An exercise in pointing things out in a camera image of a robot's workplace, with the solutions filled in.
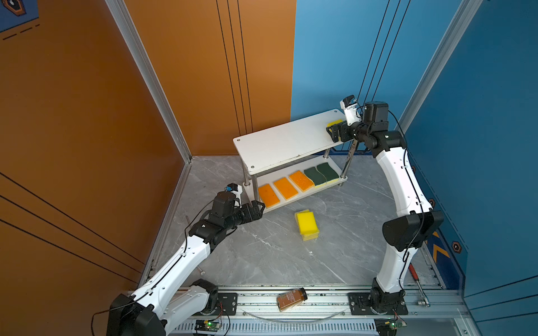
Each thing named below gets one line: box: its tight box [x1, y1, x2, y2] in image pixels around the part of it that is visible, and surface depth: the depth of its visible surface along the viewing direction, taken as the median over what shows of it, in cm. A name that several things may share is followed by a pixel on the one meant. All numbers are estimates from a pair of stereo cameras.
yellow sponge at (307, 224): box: [297, 211, 319, 236], surface depth 87 cm
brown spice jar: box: [276, 287, 309, 313], surface depth 73 cm
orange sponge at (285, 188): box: [273, 177, 299, 201], surface depth 99 cm
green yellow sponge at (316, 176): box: [304, 166, 328, 187], surface depth 104 cm
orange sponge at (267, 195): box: [257, 183, 281, 208], surface depth 96 cm
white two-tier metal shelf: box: [232, 109, 358, 214], surface depth 85 cm
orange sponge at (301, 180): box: [288, 170, 316, 192], surface depth 101 cm
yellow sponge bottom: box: [294, 208, 321, 242], surface depth 87 cm
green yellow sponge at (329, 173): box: [316, 162, 340, 183], surface depth 104 cm
